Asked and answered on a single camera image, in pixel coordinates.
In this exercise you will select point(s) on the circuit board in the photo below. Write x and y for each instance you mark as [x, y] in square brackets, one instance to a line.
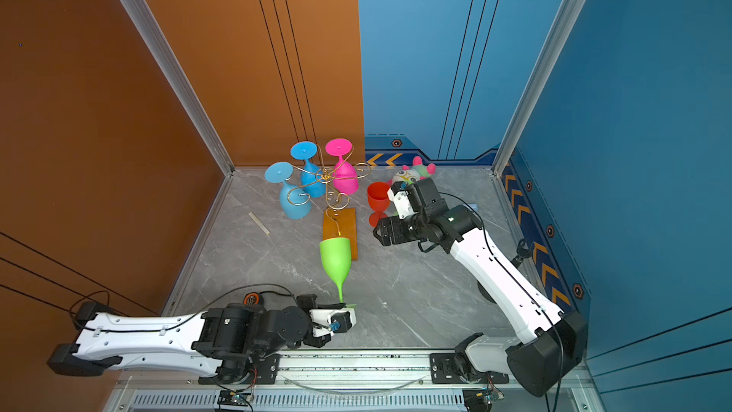
[481, 400]
[230, 400]

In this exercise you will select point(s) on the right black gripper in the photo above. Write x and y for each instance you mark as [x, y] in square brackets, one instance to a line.
[396, 236]

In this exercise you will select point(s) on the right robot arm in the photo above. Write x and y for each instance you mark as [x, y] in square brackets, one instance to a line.
[549, 341]

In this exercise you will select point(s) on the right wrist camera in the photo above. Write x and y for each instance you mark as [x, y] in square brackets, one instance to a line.
[399, 196]

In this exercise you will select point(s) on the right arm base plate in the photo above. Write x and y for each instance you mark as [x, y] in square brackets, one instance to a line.
[448, 368]

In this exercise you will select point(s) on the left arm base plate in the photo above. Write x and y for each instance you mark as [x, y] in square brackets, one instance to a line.
[254, 371]

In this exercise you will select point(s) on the aluminium front rail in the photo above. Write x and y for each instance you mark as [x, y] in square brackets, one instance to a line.
[348, 380]

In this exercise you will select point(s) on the blue wine glass back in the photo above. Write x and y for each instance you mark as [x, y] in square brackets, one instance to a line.
[310, 175]

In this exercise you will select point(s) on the red wine glass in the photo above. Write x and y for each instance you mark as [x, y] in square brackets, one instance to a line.
[378, 200]

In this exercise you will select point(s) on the blue wine glass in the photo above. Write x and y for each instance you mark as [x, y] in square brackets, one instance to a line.
[310, 175]
[294, 201]

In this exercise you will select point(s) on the gold wire glass rack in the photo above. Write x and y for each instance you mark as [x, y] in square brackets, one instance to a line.
[332, 198]

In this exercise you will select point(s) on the green wine glass front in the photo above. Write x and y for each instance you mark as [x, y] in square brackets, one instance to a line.
[336, 259]

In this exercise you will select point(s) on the right circuit board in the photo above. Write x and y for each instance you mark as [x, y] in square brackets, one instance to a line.
[481, 400]

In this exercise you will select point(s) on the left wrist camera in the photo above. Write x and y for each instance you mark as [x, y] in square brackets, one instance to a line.
[332, 321]

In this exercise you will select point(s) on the wooden rack base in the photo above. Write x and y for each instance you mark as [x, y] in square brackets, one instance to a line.
[341, 224]

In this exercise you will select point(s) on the left circuit board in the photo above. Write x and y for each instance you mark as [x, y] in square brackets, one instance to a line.
[230, 400]

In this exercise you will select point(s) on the white plush bird toy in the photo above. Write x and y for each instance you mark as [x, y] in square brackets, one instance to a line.
[418, 171]

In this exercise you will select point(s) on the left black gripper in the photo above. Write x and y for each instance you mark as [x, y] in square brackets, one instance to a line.
[311, 303]

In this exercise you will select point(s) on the orange black tape measure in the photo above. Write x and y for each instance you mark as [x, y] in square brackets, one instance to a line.
[253, 298]

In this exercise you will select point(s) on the pink wine glass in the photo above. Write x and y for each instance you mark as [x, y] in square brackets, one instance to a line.
[345, 177]

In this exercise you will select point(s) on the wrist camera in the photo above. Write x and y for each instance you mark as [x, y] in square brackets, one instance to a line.
[399, 196]
[332, 321]

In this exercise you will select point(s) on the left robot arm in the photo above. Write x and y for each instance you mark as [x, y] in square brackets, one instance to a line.
[238, 344]

